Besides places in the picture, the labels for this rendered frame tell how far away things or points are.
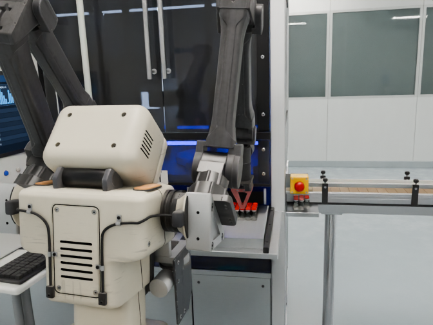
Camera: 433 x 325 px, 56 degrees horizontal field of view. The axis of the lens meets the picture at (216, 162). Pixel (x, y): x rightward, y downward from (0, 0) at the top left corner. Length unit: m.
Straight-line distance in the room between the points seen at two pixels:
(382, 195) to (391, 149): 4.66
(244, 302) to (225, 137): 1.14
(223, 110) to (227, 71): 0.08
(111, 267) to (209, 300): 1.16
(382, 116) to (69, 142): 5.77
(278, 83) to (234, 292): 0.92
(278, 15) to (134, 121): 0.94
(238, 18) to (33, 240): 0.62
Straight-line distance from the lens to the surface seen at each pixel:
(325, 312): 2.07
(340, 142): 6.33
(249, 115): 1.18
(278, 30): 1.61
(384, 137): 6.42
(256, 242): 1.36
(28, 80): 0.93
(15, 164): 1.73
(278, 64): 1.61
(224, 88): 0.89
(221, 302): 1.91
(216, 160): 0.87
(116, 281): 0.81
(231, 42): 0.92
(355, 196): 1.81
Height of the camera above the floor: 1.44
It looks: 12 degrees down
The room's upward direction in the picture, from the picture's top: 2 degrees counter-clockwise
